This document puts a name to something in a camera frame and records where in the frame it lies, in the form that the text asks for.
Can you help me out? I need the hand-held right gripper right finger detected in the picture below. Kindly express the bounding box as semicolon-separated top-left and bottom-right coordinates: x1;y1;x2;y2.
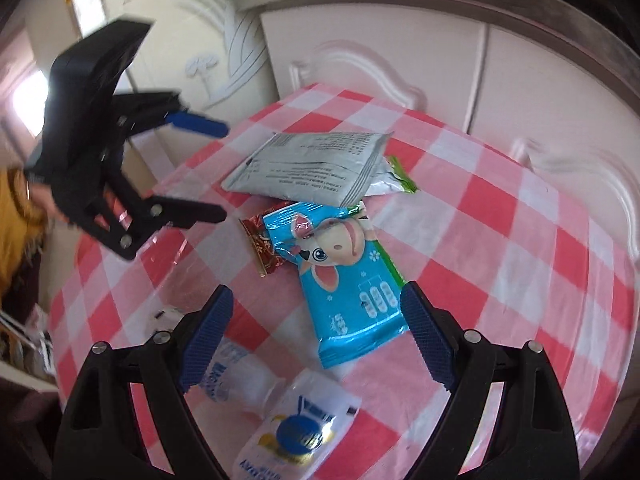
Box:
400;280;581;480

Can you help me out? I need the blue cartoon packet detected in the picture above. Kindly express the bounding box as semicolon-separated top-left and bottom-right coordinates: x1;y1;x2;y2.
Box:
262;201;410;370

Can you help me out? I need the large silver snack packet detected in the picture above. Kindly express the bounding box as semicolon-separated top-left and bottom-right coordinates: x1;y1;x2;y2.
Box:
220;131;396;208

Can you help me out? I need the red checkered tablecloth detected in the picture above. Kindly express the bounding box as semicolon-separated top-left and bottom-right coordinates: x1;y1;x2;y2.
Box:
47;82;640;480

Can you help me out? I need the white plastic bottle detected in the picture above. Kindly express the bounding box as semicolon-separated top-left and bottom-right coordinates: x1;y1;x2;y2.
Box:
197;337;288;416

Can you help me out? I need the white cabinet door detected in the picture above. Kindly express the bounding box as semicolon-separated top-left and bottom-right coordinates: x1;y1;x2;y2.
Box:
260;7;488;133
467;25;640;241

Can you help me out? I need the cream refrigerator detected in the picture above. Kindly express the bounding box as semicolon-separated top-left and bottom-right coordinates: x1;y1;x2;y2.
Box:
65;0;281;171

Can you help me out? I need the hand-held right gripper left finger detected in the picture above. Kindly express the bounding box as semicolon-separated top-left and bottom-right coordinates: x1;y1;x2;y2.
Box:
52;284;235;480

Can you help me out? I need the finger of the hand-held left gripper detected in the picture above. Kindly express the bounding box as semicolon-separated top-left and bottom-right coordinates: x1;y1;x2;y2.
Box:
112;90;231;142
70;170;228;262

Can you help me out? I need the red candy wrapper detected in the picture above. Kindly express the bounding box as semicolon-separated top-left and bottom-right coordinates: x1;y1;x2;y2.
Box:
239;202;301;277

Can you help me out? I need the white pouch with blue label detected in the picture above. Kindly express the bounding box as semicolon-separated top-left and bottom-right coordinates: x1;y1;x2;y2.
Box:
232;367;362;480

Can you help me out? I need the small green-edged snack packet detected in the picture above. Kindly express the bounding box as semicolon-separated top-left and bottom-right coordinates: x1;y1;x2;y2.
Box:
365;155;420;197

